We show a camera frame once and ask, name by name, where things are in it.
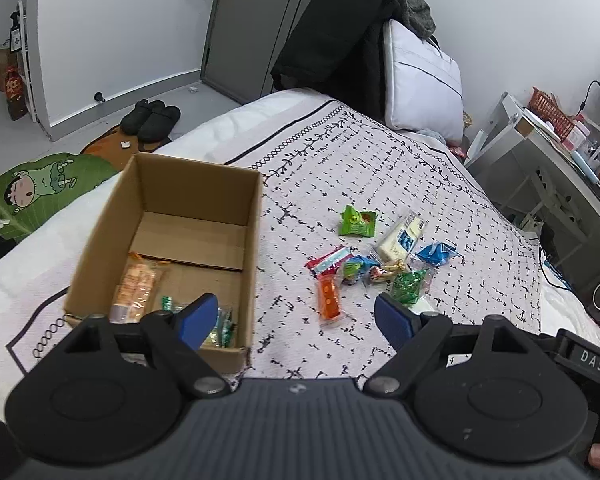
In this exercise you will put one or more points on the clear green candy packet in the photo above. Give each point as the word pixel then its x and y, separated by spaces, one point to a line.
pixel 410 285

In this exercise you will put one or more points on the grey knit garment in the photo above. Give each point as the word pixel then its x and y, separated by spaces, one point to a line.
pixel 415 10

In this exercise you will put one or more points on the red plastic basket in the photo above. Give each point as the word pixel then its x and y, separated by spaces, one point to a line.
pixel 550 112

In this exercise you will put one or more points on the small green candy packet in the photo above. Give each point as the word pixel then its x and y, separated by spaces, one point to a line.
pixel 169 304
pixel 225 330

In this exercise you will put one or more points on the red white striped snack packet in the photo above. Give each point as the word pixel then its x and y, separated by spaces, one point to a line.
pixel 330 260

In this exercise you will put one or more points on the white desk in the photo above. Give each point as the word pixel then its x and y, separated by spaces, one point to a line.
pixel 540 160

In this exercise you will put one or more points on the black jacket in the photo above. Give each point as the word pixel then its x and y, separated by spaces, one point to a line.
pixel 330 35

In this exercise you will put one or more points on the pink box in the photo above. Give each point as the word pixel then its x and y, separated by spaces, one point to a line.
pixel 579 136

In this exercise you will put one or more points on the clear gold candy packet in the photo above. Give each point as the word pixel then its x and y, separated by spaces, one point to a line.
pixel 387 271

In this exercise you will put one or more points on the orange wafer snack packet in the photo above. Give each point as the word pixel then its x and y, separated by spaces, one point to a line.
pixel 137 285

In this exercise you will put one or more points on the blue green round snack packet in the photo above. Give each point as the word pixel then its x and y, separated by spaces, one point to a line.
pixel 357 270

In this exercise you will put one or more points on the grey wardrobe door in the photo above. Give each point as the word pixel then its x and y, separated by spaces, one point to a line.
pixel 240 25

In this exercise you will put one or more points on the orange jelly snack packet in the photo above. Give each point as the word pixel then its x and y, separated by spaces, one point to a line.
pixel 330 300

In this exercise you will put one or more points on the green cartoon cushion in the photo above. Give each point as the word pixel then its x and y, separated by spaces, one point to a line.
pixel 40 185

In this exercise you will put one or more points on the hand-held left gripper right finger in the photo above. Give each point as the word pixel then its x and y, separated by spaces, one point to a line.
pixel 392 317

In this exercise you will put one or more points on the black slipper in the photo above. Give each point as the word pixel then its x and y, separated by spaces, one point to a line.
pixel 160 122
pixel 137 117

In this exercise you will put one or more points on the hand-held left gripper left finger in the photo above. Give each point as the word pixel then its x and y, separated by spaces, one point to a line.
pixel 200 317

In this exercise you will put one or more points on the white and blue snack packet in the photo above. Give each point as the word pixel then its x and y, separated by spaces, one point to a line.
pixel 402 237

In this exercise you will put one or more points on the light blue cloth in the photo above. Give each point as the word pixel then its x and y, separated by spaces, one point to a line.
pixel 430 133

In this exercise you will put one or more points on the bright green snack packet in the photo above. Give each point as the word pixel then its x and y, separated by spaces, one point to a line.
pixel 357 221

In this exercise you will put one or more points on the white pillow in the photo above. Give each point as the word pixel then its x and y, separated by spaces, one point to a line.
pixel 420 80

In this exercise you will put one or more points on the cardboard box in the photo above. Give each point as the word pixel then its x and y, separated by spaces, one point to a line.
pixel 190 235

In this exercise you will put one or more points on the orange floor rug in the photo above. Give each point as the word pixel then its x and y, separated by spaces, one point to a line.
pixel 105 146

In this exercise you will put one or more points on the patterned white blanket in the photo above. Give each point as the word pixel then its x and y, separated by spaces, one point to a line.
pixel 430 185

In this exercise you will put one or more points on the black door stopper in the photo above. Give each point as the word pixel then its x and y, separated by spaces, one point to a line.
pixel 99 96

